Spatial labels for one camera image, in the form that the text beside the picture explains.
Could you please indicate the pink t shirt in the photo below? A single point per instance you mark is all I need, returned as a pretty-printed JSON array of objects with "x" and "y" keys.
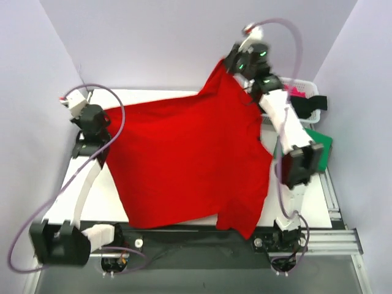
[{"x": 296, "y": 93}]

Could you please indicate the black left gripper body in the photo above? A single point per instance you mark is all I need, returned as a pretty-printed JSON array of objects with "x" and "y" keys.
[{"x": 100, "y": 116}]

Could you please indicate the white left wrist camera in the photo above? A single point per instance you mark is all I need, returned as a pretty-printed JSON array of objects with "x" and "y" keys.
[{"x": 74, "y": 103}]

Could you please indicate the aluminium frame rail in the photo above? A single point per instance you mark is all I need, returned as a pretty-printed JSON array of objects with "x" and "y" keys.
[{"x": 338, "y": 240}]

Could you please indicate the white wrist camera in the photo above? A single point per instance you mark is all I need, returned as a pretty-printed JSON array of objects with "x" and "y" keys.
[
  {"x": 253, "y": 33},
  {"x": 74, "y": 103}
]

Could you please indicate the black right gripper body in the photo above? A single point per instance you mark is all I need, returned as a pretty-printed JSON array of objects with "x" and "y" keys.
[{"x": 230, "y": 60}]

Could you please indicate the white plastic basket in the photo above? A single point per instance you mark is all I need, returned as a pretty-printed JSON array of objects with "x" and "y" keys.
[{"x": 311, "y": 90}]

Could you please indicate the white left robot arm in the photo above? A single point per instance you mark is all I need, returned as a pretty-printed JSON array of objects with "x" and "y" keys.
[{"x": 58, "y": 238}]

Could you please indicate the black t shirt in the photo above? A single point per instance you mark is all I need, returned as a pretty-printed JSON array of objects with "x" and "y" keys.
[{"x": 304, "y": 107}]

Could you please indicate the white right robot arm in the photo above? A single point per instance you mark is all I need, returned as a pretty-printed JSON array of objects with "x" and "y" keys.
[{"x": 273, "y": 99}]

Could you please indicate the red t shirt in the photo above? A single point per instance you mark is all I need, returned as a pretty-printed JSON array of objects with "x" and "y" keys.
[{"x": 186, "y": 158}]

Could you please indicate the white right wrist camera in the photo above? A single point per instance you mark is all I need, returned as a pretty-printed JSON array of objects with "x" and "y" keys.
[{"x": 253, "y": 33}]

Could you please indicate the green folded t shirt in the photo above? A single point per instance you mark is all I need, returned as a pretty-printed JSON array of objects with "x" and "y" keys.
[{"x": 302, "y": 154}]

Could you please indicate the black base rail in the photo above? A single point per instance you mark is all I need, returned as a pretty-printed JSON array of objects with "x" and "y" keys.
[{"x": 198, "y": 247}]

